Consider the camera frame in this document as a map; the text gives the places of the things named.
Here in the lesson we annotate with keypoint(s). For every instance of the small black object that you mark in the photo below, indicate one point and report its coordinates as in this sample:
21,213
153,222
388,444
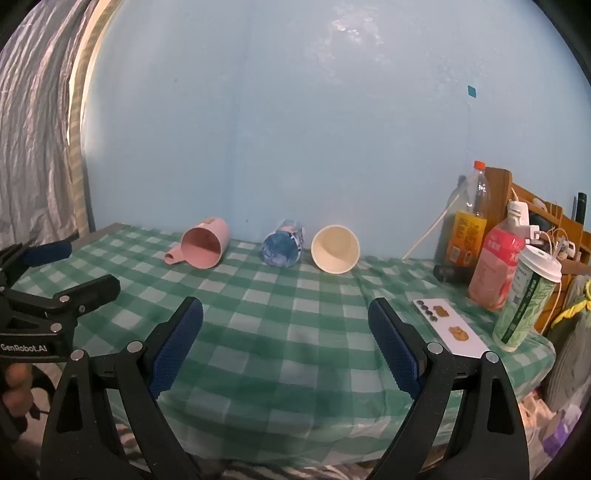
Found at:
445,273

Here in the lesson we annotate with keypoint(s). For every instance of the yellow green cloth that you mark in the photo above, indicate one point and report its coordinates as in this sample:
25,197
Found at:
575,309

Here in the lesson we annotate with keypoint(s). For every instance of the person's left hand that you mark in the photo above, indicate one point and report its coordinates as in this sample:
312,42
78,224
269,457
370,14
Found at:
16,392

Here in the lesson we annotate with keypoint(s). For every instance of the cream cup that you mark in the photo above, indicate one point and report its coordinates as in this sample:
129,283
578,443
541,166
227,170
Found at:
332,249

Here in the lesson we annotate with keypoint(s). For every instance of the white power strip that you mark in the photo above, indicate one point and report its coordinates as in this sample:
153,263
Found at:
519,210

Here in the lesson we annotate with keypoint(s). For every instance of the green white takeaway cup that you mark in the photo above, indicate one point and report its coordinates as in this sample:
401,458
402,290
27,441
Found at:
521,304

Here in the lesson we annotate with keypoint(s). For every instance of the orange soda bottle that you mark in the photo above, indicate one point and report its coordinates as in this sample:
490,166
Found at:
466,230

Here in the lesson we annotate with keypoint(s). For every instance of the pink mug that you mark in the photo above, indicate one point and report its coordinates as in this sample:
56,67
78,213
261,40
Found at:
203,244

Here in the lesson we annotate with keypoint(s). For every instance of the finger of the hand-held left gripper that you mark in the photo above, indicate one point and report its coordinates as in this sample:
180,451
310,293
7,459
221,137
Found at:
46,253
92,288

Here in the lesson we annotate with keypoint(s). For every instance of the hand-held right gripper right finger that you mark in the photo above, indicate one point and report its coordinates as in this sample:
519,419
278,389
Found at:
397,350

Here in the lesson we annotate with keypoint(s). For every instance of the white sticker card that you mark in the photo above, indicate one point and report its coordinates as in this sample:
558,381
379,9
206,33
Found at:
443,325

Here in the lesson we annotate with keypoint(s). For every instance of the pink drink bottle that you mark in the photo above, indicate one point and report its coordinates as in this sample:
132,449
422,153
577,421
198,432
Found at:
491,267

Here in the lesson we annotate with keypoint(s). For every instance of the blue patterned cup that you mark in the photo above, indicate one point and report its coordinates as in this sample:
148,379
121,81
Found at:
279,247

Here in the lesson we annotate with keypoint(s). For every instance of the grey striped curtain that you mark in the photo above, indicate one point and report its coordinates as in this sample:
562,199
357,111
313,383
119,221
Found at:
32,138

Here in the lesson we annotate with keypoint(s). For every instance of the dark bottle top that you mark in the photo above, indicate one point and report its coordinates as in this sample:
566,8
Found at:
581,207

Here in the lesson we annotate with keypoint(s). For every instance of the green checkered tablecloth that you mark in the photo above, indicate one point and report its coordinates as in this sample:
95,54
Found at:
277,323

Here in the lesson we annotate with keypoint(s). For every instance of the pale plastic bag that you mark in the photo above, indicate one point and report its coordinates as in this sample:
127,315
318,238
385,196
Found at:
549,429

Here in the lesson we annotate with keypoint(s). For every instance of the blue tape piece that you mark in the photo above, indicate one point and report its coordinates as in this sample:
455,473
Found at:
472,91

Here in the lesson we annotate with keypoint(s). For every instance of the wooden desk rack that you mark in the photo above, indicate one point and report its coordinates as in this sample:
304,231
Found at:
501,180

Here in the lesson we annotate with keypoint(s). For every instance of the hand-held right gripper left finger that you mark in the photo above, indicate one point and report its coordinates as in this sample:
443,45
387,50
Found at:
178,346

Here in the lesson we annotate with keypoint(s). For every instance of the beige frame strip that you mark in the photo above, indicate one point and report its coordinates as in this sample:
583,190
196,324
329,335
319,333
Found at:
77,92

